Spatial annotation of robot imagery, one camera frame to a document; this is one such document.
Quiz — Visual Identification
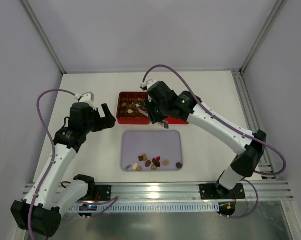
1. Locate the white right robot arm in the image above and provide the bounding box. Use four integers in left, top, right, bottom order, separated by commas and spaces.
140, 80, 267, 198

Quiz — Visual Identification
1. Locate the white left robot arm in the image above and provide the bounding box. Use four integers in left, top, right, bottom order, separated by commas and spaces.
10, 102, 116, 238

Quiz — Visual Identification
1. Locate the red chocolate box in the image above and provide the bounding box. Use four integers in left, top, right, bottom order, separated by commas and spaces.
116, 91, 151, 125

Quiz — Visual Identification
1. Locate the white swirl oval chocolate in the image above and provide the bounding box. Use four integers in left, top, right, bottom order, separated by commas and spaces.
132, 162, 139, 170

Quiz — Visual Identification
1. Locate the brown leaf chocolate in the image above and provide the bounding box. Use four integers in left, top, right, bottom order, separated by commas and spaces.
145, 160, 152, 168

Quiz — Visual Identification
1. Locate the dark round chocolate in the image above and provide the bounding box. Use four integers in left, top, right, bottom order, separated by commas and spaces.
176, 162, 183, 169

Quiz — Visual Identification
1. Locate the red box lid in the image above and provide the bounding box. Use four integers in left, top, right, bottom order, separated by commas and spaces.
166, 116, 189, 125

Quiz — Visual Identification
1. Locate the lilac plastic tray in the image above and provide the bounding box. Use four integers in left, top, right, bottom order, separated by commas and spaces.
120, 130, 183, 172

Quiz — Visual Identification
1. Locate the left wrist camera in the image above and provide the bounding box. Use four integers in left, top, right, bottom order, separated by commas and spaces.
74, 92, 95, 108

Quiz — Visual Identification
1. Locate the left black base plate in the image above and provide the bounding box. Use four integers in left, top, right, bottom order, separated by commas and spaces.
93, 184, 112, 202

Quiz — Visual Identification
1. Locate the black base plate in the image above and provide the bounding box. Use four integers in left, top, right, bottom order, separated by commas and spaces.
199, 183, 246, 200
93, 184, 112, 202

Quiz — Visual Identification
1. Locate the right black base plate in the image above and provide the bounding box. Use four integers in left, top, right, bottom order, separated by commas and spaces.
199, 183, 246, 200

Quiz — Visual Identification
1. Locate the slotted cable duct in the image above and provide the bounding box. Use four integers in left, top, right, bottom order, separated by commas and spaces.
68, 201, 220, 214

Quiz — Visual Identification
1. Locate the aluminium frame left post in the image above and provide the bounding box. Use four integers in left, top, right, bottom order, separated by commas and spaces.
19, 0, 67, 75

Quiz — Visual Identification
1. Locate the aluminium frame post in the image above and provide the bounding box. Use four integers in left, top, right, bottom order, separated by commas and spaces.
19, 0, 67, 75
231, 0, 287, 76

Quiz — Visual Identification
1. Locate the aluminium mounting rail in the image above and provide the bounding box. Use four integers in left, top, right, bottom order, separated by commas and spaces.
109, 180, 294, 202

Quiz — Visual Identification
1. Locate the aluminium frame right post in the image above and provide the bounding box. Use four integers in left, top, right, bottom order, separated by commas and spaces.
231, 0, 287, 76

